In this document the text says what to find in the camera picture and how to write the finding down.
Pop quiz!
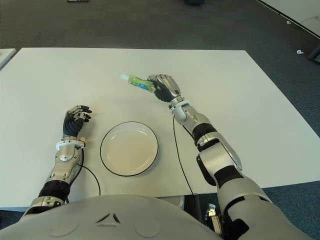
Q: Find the white plate with black rim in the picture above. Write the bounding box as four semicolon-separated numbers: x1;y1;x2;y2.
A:
99;121;160;177

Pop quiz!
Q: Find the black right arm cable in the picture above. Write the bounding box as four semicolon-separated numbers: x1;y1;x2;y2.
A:
171;115;195;196

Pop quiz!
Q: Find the grey robot torso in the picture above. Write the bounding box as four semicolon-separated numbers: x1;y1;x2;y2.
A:
0;193;226;240

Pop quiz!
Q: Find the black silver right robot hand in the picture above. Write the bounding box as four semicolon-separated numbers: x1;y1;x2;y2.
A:
146;73;181;103

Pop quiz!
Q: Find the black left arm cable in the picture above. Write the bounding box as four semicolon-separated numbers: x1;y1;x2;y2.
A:
65;145;102;204

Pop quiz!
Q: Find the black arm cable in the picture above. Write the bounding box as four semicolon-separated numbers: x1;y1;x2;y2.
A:
65;145;102;204
171;115;195;196

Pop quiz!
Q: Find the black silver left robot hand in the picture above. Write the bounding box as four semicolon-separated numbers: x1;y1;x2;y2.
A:
62;105;93;138

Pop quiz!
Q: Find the white background table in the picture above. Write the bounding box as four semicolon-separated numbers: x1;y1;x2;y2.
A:
254;0;320;39

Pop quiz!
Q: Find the white side table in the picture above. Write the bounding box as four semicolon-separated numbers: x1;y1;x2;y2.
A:
0;47;16;71

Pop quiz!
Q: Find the dark floor box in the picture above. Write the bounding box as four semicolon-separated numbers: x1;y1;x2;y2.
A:
306;41;320;66

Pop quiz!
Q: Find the green white toothpaste tube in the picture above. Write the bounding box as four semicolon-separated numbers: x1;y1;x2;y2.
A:
119;72;155;93

